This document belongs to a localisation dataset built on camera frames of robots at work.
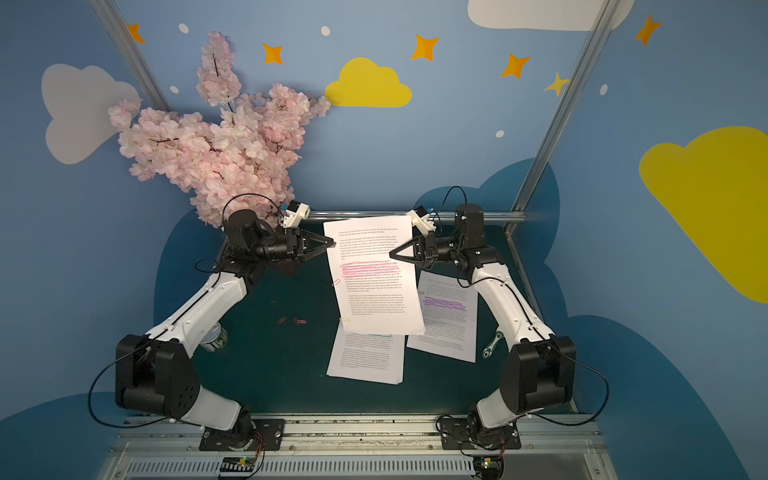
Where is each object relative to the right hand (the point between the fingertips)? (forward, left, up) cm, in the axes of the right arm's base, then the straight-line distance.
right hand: (398, 257), depth 68 cm
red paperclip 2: (-1, +32, -35) cm, 48 cm away
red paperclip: (-1, +37, -35) cm, 51 cm away
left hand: (+4, +15, +1) cm, 16 cm away
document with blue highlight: (-11, +6, -35) cm, 37 cm away
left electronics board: (-39, +38, -37) cm, 66 cm away
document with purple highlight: (+5, -18, -37) cm, 41 cm away
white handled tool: (-8, -27, -32) cm, 43 cm away
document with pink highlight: (-6, +5, -7) cm, 10 cm away
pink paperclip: (-3, +15, -7) cm, 16 cm away
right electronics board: (-36, -25, -38) cm, 58 cm away
